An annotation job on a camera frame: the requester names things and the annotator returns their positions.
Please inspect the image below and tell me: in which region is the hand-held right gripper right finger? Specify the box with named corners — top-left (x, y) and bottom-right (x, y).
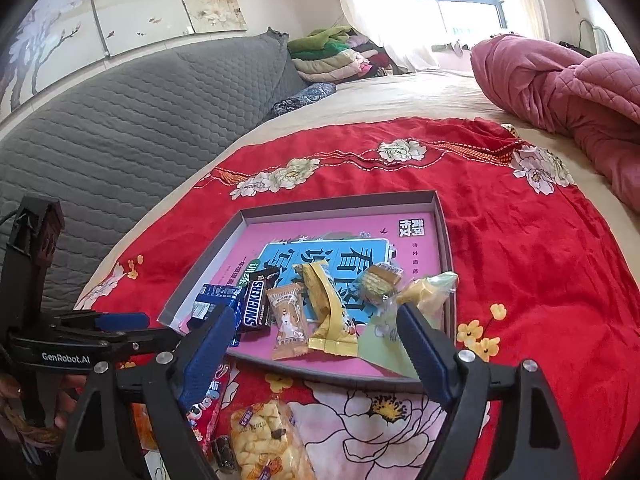
top-left (395, 302), bottom-right (581, 480)

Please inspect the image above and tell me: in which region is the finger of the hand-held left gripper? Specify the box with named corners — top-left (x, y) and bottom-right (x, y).
top-left (50, 311), bottom-right (151, 335)
top-left (100, 329), bottom-right (183, 368)

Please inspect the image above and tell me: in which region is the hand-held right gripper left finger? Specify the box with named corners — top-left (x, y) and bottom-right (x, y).
top-left (55, 304), bottom-right (238, 480)

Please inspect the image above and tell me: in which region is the red cartoon snack packet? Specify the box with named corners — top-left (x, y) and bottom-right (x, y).
top-left (187, 360), bottom-right (236, 446)

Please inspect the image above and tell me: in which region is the light green snack packet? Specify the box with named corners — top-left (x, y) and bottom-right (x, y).
top-left (359, 310), bottom-right (431, 378)

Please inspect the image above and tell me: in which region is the blue cookie packet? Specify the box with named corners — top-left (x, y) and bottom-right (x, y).
top-left (189, 284), bottom-right (246, 346)

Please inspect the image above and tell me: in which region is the clear packet with yellow cake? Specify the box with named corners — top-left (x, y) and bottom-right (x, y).
top-left (395, 272), bottom-right (458, 312)

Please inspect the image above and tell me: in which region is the brown chocolate bar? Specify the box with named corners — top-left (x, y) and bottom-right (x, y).
top-left (235, 267), bottom-right (281, 333)

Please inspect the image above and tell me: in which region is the orange-edged clear snack packet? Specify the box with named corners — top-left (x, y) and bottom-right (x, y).
top-left (131, 402), bottom-right (161, 453)

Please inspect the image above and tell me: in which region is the small square pastry packet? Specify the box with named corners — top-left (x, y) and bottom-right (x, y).
top-left (357, 262), bottom-right (405, 306)

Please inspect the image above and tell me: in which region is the beige biscuit packet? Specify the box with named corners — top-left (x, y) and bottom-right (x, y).
top-left (265, 282), bottom-right (308, 361)

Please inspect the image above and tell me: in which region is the grey cardboard box lid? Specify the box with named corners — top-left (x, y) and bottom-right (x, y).
top-left (157, 190), bottom-right (457, 395)

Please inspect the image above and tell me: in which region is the yellow wafer packet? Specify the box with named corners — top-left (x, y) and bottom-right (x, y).
top-left (292, 261), bottom-right (360, 358)

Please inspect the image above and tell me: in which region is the clear puffed snack packet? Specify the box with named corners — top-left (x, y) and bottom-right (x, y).
top-left (229, 399), bottom-right (317, 480)

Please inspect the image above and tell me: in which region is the person's left hand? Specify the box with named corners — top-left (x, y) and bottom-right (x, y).
top-left (52, 374), bottom-right (90, 432)

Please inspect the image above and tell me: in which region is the dark wrapped candy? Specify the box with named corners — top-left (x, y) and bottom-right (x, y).
top-left (210, 435), bottom-right (240, 476)

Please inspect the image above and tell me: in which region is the red floral blanket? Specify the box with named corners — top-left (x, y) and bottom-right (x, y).
top-left (75, 116), bottom-right (640, 480)

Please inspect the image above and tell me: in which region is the pink book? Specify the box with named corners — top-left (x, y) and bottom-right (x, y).
top-left (189, 210), bottom-right (446, 378)

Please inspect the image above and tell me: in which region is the grey quilted headboard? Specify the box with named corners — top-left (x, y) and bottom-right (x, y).
top-left (0, 30), bottom-right (306, 311)

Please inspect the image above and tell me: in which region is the beige bed sheet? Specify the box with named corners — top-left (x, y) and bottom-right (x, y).
top-left (75, 67), bottom-right (640, 311)

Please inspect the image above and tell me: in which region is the dark blue patterned cloth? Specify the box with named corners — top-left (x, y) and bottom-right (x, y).
top-left (270, 82), bottom-right (337, 120)

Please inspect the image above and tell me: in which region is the pink quilt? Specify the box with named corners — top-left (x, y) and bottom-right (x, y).
top-left (470, 34), bottom-right (640, 211)

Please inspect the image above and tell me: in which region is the stack of folded clothes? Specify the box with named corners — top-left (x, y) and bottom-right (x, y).
top-left (287, 25), bottom-right (401, 85)

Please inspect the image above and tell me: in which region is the white sheer curtain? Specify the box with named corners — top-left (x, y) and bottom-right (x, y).
top-left (330, 0), bottom-right (451, 72)

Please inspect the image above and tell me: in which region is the floral wall panel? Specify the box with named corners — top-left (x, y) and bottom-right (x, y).
top-left (0, 0), bottom-right (248, 116)

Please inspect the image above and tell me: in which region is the white metal frame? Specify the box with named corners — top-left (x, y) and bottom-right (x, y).
top-left (577, 17), bottom-right (613, 56)

